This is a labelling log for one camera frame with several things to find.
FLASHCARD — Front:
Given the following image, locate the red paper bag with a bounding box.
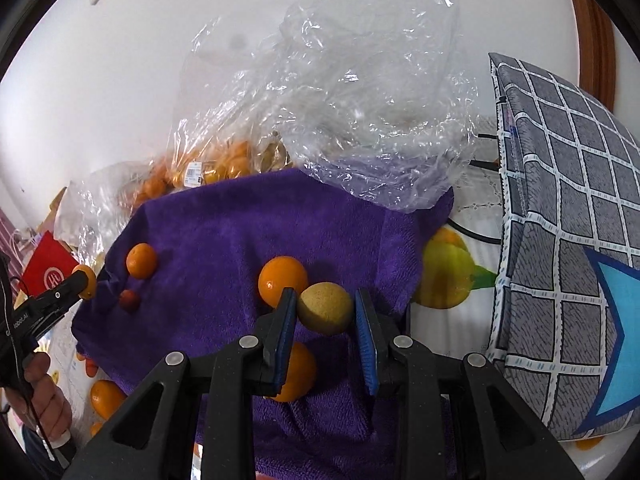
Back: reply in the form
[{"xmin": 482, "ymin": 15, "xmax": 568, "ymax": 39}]
[{"xmin": 10, "ymin": 229, "xmax": 82, "ymax": 305}]

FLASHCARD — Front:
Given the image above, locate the person's left hand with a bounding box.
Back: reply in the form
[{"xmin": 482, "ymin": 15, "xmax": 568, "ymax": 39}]
[{"xmin": 22, "ymin": 352, "xmax": 74, "ymax": 437}]

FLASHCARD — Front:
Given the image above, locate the grey checked cushion blue star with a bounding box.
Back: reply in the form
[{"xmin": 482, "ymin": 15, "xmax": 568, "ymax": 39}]
[{"xmin": 487, "ymin": 52, "xmax": 640, "ymax": 443}]

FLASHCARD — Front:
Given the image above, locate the brown wooden door frame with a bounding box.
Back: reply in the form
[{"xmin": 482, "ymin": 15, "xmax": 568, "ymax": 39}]
[{"xmin": 567, "ymin": 0, "xmax": 617, "ymax": 112}]

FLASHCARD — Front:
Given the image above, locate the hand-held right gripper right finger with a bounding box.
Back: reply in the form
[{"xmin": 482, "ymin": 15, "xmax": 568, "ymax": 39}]
[{"xmin": 354, "ymin": 287, "xmax": 586, "ymax": 480}]

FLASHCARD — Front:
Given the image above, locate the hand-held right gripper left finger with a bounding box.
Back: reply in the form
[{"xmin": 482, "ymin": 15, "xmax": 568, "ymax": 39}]
[{"xmin": 62, "ymin": 287, "xmax": 299, "ymax": 480}]

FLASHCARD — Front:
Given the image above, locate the yellow round fruit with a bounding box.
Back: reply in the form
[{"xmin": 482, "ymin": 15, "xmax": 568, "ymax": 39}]
[{"xmin": 297, "ymin": 282, "xmax": 355, "ymax": 336}]

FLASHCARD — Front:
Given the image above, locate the clear plastic bag with label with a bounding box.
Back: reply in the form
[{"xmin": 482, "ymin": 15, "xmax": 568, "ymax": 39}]
[{"xmin": 170, "ymin": 15, "xmax": 287, "ymax": 196}]

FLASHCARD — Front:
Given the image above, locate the wooden box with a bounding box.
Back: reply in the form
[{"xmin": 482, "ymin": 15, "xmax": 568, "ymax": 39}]
[{"xmin": 42, "ymin": 187, "xmax": 69, "ymax": 232}]

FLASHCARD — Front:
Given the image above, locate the large clear plastic bag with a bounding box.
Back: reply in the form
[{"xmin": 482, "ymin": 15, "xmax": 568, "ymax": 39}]
[{"xmin": 250, "ymin": 0, "xmax": 482, "ymax": 213}]

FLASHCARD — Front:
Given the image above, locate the person's left forearm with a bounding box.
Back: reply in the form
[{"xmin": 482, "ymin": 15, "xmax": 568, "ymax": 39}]
[{"xmin": 21, "ymin": 427, "xmax": 77, "ymax": 480}]

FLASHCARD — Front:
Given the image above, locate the pile of bagged mandarins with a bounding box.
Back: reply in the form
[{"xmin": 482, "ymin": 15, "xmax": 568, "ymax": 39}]
[{"xmin": 132, "ymin": 140, "xmax": 256, "ymax": 206}]

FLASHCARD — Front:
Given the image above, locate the orange mandarin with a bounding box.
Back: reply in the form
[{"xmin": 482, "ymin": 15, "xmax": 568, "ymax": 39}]
[
  {"xmin": 90, "ymin": 380, "xmax": 128, "ymax": 420},
  {"xmin": 257, "ymin": 256, "xmax": 310, "ymax": 309},
  {"xmin": 270, "ymin": 342, "xmax": 319, "ymax": 403},
  {"xmin": 125, "ymin": 242, "xmax": 158, "ymax": 279},
  {"xmin": 72, "ymin": 264, "xmax": 97, "ymax": 301}
]

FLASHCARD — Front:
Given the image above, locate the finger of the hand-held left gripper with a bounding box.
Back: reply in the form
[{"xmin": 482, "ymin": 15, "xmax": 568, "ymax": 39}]
[{"xmin": 31, "ymin": 270, "xmax": 90, "ymax": 322}]

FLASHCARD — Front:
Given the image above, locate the black cable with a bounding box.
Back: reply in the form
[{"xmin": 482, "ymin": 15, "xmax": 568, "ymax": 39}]
[{"xmin": 450, "ymin": 132, "xmax": 502, "ymax": 247}]

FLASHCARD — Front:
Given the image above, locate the fruit printed tablecloth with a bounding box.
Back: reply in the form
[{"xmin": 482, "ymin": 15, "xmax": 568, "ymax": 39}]
[{"xmin": 25, "ymin": 115, "xmax": 640, "ymax": 480}]

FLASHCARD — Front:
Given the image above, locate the purple towel lined tray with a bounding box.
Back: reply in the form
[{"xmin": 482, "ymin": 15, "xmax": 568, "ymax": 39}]
[{"xmin": 70, "ymin": 167, "xmax": 458, "ymax": 480}]

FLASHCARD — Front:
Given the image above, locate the golden brown cluster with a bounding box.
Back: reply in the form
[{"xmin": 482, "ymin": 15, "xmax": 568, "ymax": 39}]
[{"xmin": 255, "ymin": 135, "xmax": 294, "ymax": 172}]

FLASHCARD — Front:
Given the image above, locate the small crumpled clear plastic bag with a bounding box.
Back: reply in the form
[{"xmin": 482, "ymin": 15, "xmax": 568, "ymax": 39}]
[{"xmin": 54, "ymin": 162, "xmax": 167, "ymax": 272}]

